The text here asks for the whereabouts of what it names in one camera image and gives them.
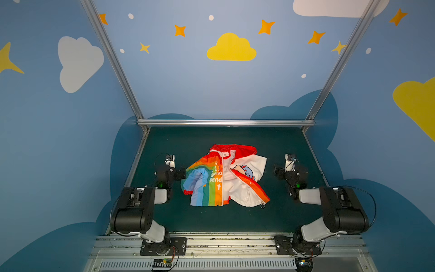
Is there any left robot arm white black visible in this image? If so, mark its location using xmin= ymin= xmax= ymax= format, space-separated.
xmin=110 ymin=164 xmax=186 ymax=244

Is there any left small circuit board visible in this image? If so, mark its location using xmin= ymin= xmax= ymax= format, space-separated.
xmin=151 ymin=258 xmax=173 ymax=271

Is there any table edge rail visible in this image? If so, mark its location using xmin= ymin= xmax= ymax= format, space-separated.
xmin=97 ymin=117 xmax=146 ymax=233
xmin=301 ymin=126 xmax=331 ymax=186

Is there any back horizontal aluminium rail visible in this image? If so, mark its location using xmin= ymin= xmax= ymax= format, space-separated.
xmin=137 ymin=119 xmax=315 ymax=127

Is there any right slanted aluminium post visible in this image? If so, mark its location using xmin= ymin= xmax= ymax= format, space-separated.
xmin=306 ymin=0 xmax=381 ymax=122

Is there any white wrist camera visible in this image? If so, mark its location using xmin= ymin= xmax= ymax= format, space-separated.
xmin=165 ymin=154 xmax=176 ymax=168
xmin=284 ymin=154 xmax=297 ymax=172

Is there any slanted aluminium post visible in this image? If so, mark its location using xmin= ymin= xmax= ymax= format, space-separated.
xmin=81 ymin=0 xmax=143 ymax=119
xmin=306 ymin=0 xmax=381 ymax=122

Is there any rainbow and white kids jacket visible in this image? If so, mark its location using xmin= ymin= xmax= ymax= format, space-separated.
xmin=181 ymin=145 xmax=270 ymax=207

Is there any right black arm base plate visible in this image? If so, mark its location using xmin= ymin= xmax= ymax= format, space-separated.
xmin=274 ymin=235 xmax=323 ymax=258

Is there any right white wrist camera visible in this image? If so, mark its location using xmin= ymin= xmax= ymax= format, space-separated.
xmin=284 ymin=154 xmax=297 ymax=172

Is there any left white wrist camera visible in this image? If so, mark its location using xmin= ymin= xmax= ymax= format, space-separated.
xmin=165 ymin=154 xmax=176 ymax=168

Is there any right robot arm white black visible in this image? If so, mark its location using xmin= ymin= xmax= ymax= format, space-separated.
xmin=274 ymin=162 xmax=377 ymax=248

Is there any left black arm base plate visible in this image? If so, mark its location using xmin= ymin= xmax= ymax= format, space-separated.
xmin=139 ymin=238 xmax=187 ymax=256

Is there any left slanted aluminium post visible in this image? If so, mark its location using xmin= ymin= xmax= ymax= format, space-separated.
xmin=81 ymin=0 xmax=143 ymax=119

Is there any right small black connector box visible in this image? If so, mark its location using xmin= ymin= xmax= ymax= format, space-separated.
xmin=295 ymin=258 xmax=313 ymax=272

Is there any right side table edge rail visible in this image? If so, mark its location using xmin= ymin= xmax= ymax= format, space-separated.
xmin=301 ymin=126 xmax=331 ymax=186

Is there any front aluminium rail frame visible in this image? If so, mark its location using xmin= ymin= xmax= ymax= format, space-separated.
xmin=84 ymin=232 xmax=377 ymax=272

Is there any left side table edge rail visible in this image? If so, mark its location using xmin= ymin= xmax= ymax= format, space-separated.
xmin=97 ymin=117 xmax=146 ymax=233

